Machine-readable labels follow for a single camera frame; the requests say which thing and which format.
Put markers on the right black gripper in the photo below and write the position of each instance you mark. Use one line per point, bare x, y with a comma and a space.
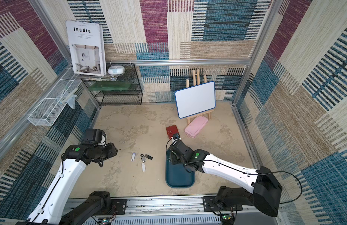
175, 145

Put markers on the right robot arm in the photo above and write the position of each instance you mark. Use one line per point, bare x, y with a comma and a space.
256, 187

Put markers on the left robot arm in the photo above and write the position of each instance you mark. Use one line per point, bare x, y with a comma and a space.
94, 148

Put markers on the teal storage tray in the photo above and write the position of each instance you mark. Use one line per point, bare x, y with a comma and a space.
177, 176

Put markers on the black usb flash drive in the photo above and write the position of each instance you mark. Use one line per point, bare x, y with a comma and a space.
148, 157

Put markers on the silver swivel usb drive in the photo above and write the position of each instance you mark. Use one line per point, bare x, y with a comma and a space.
143, 158

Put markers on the white blue usb drive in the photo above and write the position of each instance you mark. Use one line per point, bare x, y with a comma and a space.
133, 157

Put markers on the red leather wallet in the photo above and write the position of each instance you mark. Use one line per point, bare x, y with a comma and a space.
172, 131

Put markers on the pink plastic case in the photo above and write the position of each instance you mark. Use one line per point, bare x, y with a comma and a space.
195, 127

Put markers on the green board on shelf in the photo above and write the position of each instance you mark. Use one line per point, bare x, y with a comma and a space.
110, 86

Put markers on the blue framed whiteboard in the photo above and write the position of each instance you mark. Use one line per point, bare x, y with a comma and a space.
196, 99

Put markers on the white round device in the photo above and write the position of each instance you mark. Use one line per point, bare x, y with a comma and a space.
116, 70

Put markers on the Inedia magazine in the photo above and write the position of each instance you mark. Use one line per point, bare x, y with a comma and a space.
86, 43

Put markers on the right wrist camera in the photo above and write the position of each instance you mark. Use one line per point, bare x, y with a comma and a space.
176, 137

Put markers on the white wire basket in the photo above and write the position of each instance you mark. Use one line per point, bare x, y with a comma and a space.
48, 110

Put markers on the black wire shelf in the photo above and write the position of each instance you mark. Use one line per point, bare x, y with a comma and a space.
133, 96

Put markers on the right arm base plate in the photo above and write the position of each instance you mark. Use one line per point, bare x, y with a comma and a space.
211, 205

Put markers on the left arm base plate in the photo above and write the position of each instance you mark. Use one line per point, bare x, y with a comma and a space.
117, 207

